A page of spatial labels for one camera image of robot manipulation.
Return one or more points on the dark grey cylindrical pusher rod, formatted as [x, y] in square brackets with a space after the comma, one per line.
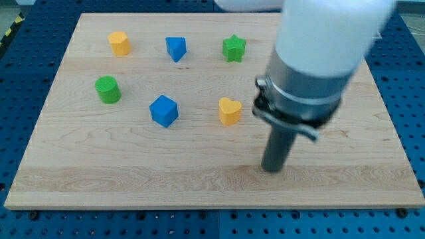
[277, 149]

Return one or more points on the grey metal end effector mount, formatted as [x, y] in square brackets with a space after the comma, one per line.
[295, 101]

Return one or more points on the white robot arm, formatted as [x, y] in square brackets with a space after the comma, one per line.
[318, 47]

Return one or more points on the yellow heart block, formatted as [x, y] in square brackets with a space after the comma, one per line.
[229, 111]

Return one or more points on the green star block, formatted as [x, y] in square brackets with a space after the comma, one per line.
[233, 48]

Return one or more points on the blue cube block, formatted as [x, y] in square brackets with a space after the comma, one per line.
[164, 111]

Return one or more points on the light wooden board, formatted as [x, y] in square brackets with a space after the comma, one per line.
[87, 155]

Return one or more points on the blue triangle block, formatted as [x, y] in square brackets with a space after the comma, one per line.
[176, 47]

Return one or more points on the green cylinder block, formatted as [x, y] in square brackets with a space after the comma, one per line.
[108, 89]

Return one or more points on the yellow hexagon block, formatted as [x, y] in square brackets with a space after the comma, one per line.
[119, 43]

